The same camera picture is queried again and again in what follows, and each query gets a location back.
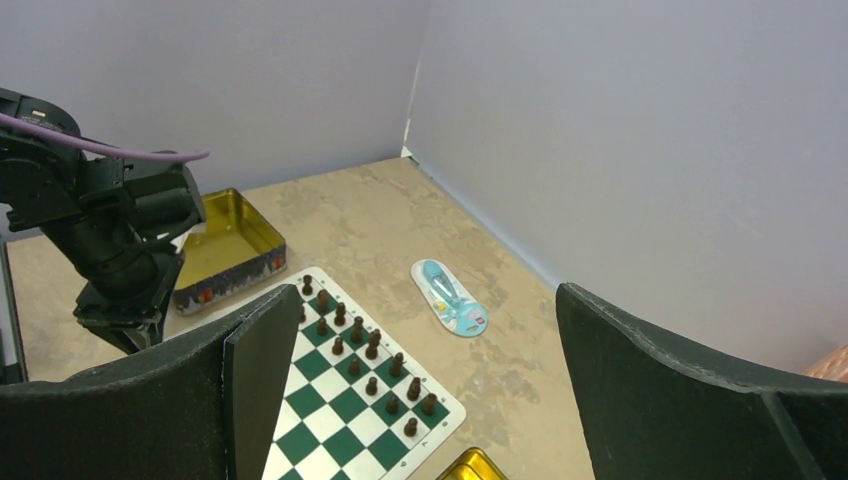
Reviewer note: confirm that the dark chess piece c7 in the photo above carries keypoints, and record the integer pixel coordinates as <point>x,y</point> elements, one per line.
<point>338,346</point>

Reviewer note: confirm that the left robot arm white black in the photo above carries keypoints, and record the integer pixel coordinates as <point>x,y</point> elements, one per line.
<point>114,214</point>

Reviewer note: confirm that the dark chess piece f8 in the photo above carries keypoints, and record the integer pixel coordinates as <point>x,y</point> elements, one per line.
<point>396,365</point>

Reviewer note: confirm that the dark chess piece d7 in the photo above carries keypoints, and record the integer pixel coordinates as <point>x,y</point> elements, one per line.
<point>354,368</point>

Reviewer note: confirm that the empty gold tin lid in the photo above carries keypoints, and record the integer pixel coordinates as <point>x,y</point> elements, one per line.
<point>472,464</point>

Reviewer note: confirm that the gold tin with white pieces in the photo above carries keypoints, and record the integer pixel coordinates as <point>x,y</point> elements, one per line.
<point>237,249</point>

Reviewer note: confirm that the dark chess piece g7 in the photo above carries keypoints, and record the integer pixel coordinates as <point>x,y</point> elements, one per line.
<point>410,428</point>

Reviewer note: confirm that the green white chess board mat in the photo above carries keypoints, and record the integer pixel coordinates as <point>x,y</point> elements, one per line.
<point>328,427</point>

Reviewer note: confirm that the dark chess piece e7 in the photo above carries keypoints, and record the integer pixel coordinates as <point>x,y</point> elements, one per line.
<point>371,388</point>

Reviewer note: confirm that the dark chess piece b8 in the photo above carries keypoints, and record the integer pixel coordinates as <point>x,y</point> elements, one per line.
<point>323,301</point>

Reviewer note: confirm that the dark chess piece g8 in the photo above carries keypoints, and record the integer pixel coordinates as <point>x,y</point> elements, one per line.
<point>413,392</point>

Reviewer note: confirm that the dark chess piece c8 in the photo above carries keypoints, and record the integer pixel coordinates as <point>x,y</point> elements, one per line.
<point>340,314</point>

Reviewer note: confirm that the blue packaged stapler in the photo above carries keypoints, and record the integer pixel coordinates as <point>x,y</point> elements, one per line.
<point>455,308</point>

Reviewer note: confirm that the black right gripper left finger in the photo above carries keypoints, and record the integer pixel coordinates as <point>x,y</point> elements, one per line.
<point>202,405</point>

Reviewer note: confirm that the dark chess piece h8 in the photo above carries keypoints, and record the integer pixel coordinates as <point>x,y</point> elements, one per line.
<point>429,404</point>

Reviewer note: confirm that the dark chess piece d8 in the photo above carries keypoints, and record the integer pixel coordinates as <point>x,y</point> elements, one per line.
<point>357,334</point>

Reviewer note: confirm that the dark chess piece f7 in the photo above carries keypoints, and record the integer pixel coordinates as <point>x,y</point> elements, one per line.
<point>392,405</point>

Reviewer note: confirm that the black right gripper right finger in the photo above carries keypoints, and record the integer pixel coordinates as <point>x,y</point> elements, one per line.
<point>656,405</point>

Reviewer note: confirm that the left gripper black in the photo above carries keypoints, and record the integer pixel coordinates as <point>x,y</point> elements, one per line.
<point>125,299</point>

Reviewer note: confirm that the dark chess piece e8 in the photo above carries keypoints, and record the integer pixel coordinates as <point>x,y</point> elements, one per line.
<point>374,339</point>

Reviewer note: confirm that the dark chess piece a8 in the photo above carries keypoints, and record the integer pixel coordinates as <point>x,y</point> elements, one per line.
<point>307,287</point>

